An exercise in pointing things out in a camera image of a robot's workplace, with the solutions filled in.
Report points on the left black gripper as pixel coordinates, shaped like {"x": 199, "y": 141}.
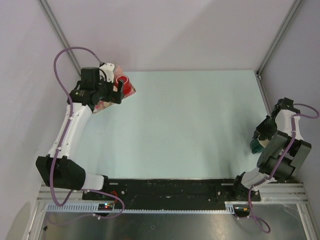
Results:
{"x": 114, "y": 96}

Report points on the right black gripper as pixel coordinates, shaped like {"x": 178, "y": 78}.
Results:
{"x": 260, "y": 130}

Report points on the red mug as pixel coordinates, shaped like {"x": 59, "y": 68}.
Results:
{"x": 127, "y": 86}

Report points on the dark green mug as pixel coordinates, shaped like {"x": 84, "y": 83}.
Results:
{"x": 258, "y": 146}

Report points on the pink mug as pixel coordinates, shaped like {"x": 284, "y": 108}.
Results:
{"x": 118, "y": 71}

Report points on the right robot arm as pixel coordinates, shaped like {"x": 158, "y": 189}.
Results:
{"x": 281, "y": 147}

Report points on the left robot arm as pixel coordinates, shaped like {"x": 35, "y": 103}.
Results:
{"x": 59, "y": 168}

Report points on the floral tray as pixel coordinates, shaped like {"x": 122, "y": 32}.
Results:
{"x": 125, "y": 96}

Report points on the right controller board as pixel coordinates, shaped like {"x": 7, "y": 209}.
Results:
{"x": 241, "y": 211}

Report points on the controller board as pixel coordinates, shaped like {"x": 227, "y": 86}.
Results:
{"x": 241, "y": 211}
{"x": 105, "y": 206}

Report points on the left controller board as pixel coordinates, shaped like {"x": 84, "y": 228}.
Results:
{"x": 105, "y": 206}

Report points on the aluminium frame rail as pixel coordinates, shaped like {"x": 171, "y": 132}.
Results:
{"x": 278, "y": 193}

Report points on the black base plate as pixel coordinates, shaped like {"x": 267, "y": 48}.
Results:
{"x": 144, "y": 194}

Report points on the left corner aluminium post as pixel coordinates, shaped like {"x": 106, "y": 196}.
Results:
{"x": 52, "y": 20}

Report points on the corner aluminium post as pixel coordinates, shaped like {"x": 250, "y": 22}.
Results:
{"x": 52, "y": 20}
{"x": 280, "y": 34}

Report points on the right corner aluminium post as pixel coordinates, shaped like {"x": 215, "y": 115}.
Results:
{"x": 280, "y": 34}

